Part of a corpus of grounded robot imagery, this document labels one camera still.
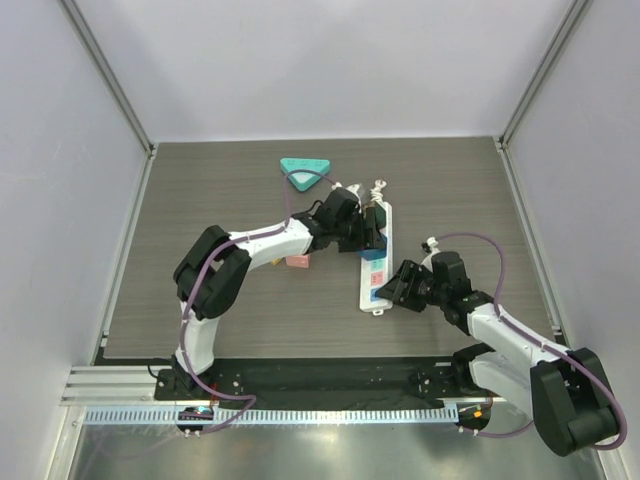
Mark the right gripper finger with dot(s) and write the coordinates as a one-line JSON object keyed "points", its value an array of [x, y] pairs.
{"points": [[411, 271], [396, 290]]}

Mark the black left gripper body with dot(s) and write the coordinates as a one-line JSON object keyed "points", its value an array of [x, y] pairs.
{"points": [[350, 236]]}

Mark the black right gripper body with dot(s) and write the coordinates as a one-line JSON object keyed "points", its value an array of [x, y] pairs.
{"points": [[407, 285]]}

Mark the white power strip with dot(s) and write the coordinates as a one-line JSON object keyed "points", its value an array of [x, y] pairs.
{"points": [[375, 274]]}

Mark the blue cube plug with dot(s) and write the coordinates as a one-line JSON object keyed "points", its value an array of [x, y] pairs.
{"points": [[373, 254]]}

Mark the teal triangular socket adapter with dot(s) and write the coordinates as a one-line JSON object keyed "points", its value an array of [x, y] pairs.
{"points": [[303, 173]]}

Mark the pink cube plug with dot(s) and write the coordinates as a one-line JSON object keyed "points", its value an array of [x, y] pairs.
{"points": [[298, 261]]}

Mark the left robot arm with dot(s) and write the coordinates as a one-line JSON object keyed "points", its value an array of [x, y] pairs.
{"points": [[210, 276]]}

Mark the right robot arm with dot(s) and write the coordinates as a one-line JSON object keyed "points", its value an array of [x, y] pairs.
{"points": [[565, 393]]}

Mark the dark green cube plug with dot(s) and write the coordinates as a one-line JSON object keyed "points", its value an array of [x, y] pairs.
{"points": [[380, 216]]}

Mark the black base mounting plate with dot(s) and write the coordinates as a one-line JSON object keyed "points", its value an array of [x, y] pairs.
{"points": [[339, 384]]}

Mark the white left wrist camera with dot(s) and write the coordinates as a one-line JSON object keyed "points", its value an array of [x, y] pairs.
{"points": [[355, 189]]}

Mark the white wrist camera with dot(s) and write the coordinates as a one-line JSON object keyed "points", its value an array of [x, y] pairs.
{"points": [[429, 248], [355, 189]]}

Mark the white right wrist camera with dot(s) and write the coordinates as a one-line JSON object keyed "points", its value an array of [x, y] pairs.
{"points": [[429, 248]]}

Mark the right aluminium frame post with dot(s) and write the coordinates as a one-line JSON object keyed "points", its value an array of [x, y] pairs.
{"points": [[559, 41]]}

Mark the aluminium frame post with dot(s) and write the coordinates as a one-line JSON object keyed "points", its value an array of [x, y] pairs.
{"points": [[559, 41], [105, 71]]}

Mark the white slotted cable duct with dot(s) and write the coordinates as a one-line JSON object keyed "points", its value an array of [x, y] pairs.
{"points": [[183, 416]]}

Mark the left aluminium frame post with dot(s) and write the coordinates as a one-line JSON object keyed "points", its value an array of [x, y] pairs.
{"points": [[105, 71]]}

